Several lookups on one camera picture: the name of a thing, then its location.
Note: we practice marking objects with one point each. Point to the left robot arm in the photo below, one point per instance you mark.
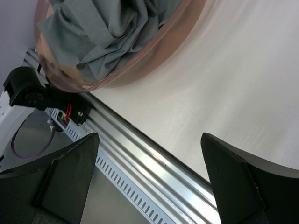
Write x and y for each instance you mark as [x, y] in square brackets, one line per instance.
[23, 93]

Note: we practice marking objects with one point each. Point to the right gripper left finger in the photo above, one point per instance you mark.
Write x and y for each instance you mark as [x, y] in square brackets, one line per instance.
[52, 189]

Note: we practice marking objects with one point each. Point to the white slotted cable duct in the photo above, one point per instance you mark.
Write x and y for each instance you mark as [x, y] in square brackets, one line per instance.
[150, 202]

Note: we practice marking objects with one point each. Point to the pink plastic basin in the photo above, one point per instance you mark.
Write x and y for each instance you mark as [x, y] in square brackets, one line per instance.
[164, 44]

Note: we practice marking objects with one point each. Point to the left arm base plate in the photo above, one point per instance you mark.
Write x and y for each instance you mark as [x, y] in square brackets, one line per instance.
[72, 106]

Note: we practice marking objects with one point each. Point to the aluminium mounting rail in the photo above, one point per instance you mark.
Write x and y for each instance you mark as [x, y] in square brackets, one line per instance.
[157, 169]

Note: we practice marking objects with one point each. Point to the grey shirt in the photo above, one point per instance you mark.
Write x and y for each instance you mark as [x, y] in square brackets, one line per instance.
[97, 37]

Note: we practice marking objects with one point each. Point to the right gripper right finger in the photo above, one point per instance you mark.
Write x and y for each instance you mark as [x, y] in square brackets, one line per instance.
[249, 189]

